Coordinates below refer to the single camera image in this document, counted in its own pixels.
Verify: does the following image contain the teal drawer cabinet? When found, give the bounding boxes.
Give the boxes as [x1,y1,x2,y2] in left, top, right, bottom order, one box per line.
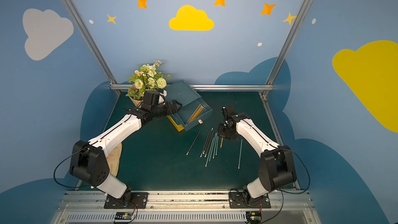
[161,79,203,132]

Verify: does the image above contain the teal drawer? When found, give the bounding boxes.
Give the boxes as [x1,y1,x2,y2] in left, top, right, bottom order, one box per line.
[168,98,213,132]

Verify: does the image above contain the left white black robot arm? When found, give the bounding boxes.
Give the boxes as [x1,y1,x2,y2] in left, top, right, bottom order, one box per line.
[69,100,182,207]

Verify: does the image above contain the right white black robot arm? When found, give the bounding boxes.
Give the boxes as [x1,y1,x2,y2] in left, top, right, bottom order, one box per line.
[218,113,296,199]

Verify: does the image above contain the yellow bottom drawer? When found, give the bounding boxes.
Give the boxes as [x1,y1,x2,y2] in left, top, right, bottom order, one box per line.
[167,116,184,132]

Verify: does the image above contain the artificial green white flowers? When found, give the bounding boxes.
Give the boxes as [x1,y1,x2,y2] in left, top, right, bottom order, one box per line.
[128,60,171,91]

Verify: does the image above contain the lone black pencil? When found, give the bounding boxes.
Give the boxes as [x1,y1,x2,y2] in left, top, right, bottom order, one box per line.
[186,130,202,156]

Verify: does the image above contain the beige cloth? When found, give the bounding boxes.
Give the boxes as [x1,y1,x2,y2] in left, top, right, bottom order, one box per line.
[107,143,122,177]

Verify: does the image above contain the right green circuit board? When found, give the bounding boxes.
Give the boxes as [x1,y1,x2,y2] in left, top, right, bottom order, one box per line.
[245,212,262,224]

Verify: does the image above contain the green circuit board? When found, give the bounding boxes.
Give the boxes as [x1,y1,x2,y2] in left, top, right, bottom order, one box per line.
[114,212,134,222]
[245,212,262,224]

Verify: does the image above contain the left green circuit board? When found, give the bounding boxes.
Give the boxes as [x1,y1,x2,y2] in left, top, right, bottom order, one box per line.
[114,212,134,222]

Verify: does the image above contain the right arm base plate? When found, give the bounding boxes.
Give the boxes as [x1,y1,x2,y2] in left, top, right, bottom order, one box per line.
[228,190,271,208]

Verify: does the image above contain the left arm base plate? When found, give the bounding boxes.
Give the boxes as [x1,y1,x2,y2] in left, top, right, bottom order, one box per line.
[104,191,148,209]

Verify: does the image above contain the left aluminium frame post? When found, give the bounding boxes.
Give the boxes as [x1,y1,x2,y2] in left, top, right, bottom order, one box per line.
[61,0,117,88]

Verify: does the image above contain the aluminium frame post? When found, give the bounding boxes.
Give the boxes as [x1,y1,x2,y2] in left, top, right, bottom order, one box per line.
[61,0,117,88]
[261,0,313,98]

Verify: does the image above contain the aluminium front rail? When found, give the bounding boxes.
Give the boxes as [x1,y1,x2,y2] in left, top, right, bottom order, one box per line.
[51,190,321,224]

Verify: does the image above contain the right aluminium frame post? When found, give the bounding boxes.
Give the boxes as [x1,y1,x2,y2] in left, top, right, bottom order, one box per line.
[261,0,313,98]

